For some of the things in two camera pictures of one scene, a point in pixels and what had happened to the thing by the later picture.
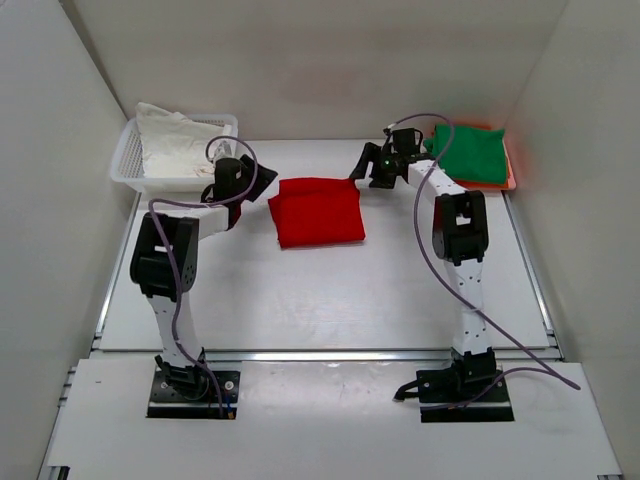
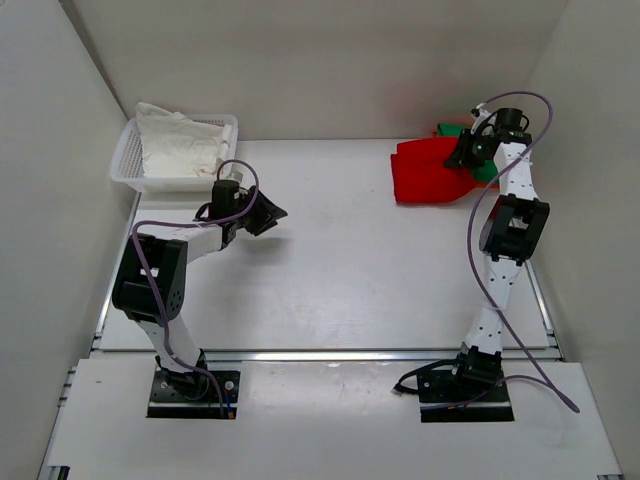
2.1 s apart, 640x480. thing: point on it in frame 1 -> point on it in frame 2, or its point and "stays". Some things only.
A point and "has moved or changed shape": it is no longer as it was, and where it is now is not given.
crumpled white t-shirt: x=173 y=145 stays
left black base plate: x=164 y=402 stays
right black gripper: x=370 y=155 -> x=459 y=154
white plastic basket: x=127 y=165 stays
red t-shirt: x=317 y=211 has moved or changed shape
